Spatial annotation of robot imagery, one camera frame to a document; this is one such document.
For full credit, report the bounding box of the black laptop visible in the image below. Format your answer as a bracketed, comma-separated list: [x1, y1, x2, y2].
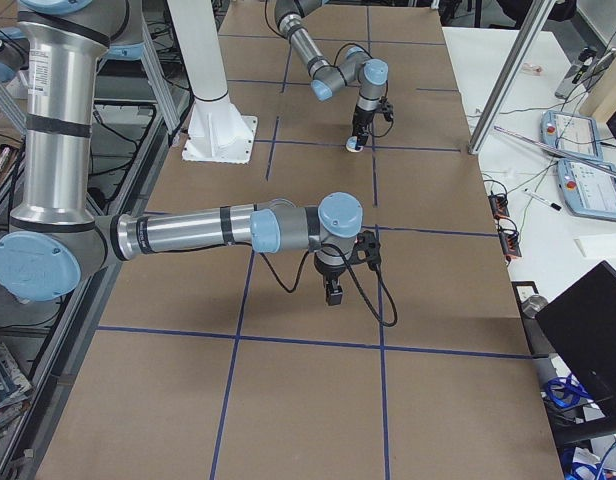
[536, 261, 616, 414]

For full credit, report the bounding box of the aluminium frame post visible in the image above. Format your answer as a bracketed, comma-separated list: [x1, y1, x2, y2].
[468, 0, 556, 155]

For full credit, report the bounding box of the teach pendant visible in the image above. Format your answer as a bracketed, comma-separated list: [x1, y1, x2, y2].
[557, 159, 616, 221]
[540, 110, 604, 161]

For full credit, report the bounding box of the black camera cable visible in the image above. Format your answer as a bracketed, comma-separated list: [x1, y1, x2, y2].
[334, 41, 395, 139]
[259, 239, 400, 329]

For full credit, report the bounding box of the lower orange black connector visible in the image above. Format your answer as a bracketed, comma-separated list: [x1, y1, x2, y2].
[498, 228, 522, 261]

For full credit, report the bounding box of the orange black connector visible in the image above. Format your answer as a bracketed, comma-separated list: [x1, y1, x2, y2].
[498, 228, 522, 261]
[488, 193, 509, 220]

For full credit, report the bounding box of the aluminium side frame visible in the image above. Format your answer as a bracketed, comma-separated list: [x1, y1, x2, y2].
[0, 1, 165, 479]

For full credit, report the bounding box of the silver metal cup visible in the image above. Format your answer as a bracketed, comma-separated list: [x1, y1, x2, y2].
[521, 294, 549, 319]

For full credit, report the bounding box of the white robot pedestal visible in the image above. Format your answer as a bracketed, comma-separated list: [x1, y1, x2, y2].
[168, 0, 258, 164]

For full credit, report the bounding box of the lower teach pendant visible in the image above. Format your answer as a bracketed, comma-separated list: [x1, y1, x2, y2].
[557, 159, 616, 221]

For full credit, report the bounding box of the white and blue bell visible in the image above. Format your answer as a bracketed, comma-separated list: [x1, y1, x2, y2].
[345, 137, 364, 153]

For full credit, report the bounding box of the white foam block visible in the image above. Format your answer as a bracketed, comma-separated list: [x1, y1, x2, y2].
[574, 233, 616, 259]

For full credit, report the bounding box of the upper orange black connector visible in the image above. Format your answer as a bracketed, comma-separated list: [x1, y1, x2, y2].
[488, 193, 509, 220]

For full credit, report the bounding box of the stack of magazines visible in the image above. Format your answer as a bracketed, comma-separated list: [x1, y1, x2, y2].
[0, 340, 33, 439]

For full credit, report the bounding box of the blue lanyard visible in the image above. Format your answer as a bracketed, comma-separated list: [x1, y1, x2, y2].
[545, 374, 595, 412]

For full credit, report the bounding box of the upper teach pendant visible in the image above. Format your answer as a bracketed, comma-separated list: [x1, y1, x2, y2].
[540, 110, 604, 161]

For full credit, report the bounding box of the black marker pen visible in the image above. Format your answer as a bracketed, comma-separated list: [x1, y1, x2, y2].
[523, 189, 562, 211]

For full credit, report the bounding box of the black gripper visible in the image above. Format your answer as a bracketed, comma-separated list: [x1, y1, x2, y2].
[351, 105, 376, 148]
[314, 254, 347, 305]

